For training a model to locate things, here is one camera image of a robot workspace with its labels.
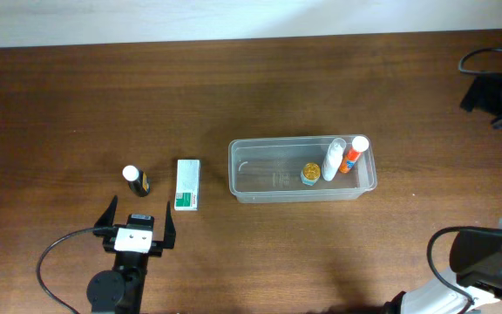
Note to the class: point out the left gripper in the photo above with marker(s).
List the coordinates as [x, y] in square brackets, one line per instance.
[156, 248]

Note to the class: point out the dark bottle white cap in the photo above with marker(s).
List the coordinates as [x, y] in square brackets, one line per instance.
[137, 180]

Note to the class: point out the white green medicine box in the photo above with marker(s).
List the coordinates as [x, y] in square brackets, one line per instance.
[187, 185]

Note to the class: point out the orange tube white cap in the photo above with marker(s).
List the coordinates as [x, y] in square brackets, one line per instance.
[358, 145]

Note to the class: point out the white spray bottle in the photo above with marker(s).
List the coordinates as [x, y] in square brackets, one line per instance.
[333, 159]

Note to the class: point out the small jar gold lid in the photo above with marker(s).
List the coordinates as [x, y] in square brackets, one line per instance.
[310, 174]

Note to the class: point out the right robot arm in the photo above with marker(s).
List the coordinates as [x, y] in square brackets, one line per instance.
[466, 261]

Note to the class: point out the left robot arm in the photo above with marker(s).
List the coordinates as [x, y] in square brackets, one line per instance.
[120, 289]

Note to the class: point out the clear plastic container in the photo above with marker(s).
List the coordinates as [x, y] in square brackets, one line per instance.
[268, 170]

